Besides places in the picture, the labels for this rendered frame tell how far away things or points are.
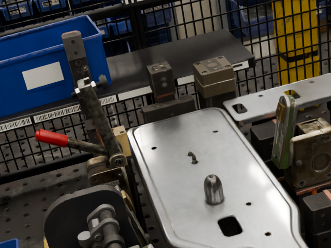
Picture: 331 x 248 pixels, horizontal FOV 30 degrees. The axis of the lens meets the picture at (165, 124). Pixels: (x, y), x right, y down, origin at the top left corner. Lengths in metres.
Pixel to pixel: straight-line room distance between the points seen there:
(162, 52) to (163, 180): 0.53
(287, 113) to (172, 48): 0.57
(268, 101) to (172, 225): 0.43
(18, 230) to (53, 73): 0.45
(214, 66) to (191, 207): 0.44
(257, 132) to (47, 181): 0.74
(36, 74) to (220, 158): 0.48
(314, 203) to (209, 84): 0.44
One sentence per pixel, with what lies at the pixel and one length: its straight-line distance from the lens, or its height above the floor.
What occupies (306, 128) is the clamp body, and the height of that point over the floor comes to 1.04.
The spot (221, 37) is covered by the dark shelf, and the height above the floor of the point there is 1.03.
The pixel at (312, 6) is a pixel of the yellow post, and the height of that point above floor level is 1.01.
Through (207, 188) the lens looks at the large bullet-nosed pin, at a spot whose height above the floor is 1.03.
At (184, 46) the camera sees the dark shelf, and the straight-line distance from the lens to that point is 1.60.
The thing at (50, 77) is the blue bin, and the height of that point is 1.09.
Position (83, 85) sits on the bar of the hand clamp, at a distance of 1.04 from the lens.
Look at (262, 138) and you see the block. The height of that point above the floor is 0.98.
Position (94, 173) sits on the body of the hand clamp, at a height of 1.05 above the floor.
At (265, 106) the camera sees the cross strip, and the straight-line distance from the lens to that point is 1.32.
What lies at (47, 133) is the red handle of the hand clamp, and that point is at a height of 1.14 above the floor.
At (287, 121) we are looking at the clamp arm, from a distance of 1.10.
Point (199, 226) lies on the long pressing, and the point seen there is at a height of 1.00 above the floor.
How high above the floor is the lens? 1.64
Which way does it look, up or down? 29 degrees down
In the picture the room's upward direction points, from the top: 11 degrees counter-clockwise
